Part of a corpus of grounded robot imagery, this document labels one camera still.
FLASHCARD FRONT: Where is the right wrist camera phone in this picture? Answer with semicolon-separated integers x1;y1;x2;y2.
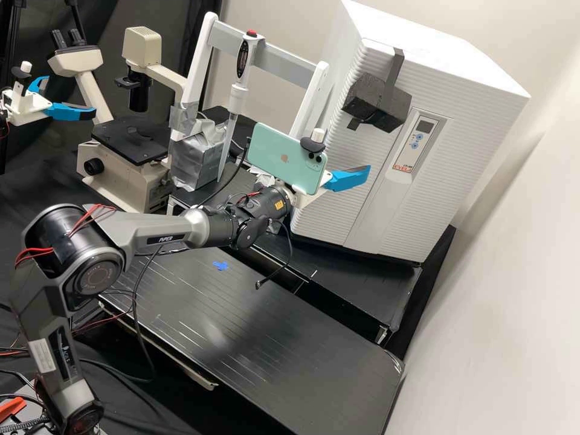
246;127;329;192

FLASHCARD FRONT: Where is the left phone holder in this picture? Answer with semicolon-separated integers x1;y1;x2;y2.
10;60;35;108

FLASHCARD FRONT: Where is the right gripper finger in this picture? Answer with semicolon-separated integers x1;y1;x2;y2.
323;164;372;194

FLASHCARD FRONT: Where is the black platform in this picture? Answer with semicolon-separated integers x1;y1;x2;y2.
72;246;405;435
170;106;300;219
222;224;457;361

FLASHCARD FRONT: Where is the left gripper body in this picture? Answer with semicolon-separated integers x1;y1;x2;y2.
0;88;53;127

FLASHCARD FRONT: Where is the incubator door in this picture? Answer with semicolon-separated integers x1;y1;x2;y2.
289;37;532;266

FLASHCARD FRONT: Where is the black cable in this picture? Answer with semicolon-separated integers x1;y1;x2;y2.
255;221;294;289
195;138;253;209
130;244;160;382

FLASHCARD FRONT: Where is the white pipette stand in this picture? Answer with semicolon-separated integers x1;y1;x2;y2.
166;11;330;191

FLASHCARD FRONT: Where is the white incubator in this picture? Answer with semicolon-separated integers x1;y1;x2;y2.
313;0;532;141

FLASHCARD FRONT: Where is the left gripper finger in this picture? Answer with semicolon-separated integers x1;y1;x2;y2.
27;75;51;98
44;102;98;123

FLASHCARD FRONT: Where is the cream microscope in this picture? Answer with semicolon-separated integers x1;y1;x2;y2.
47;26;191;214

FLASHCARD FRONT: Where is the pipette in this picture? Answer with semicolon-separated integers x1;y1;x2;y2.
215;28;266;183

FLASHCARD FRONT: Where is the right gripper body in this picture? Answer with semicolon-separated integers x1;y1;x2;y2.
284;179;329;209

